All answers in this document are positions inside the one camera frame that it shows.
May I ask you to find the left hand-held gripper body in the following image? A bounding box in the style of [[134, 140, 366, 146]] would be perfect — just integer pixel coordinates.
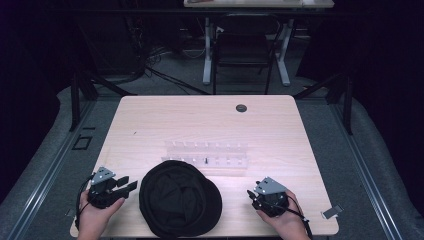
[[87, 166, 126, 210]]

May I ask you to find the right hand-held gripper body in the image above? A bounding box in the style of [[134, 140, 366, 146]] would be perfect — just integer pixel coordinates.
[[251, 176, 290, 218]]

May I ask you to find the black hat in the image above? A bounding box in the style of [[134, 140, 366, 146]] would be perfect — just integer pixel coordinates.
[[138, 159, 223, 239]]

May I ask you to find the person's left hand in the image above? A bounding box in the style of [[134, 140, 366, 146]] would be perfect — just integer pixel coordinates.
[[77, 190, 126, 240]]

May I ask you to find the person's right hand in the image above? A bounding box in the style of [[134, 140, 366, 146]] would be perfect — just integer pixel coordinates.
[[256, 189, 311, 240]]

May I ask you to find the clear acrylic rack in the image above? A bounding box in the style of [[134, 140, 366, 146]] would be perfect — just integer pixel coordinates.
[[161, 139, 250, 169]]

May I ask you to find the grey tape strip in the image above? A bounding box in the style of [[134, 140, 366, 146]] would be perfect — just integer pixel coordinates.
[[321, 203, 344, 220]]

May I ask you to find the black metal stand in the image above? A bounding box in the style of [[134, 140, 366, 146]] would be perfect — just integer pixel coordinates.
[[68, 68, 138, 133], [293, 72, 354, 136]]

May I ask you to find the black chair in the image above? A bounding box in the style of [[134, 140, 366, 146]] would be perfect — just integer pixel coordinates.
[[211, 13, 280, 96]]

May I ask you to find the white-legged desk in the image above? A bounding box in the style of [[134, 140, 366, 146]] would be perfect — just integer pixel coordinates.
[[183, 0, 335, 88]]

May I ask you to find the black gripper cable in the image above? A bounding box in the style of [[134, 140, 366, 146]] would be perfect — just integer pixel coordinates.
[[75, 174, 96, 231], [271, 194, 314, 240]]

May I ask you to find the metal floor rail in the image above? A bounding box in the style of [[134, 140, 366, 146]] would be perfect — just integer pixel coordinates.
[[329, 99, 405, 240], [6, 99, 98, 240]]

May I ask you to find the bundle of floor cables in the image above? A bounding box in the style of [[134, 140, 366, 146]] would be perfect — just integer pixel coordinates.
[[133, 46, 211, 96]]

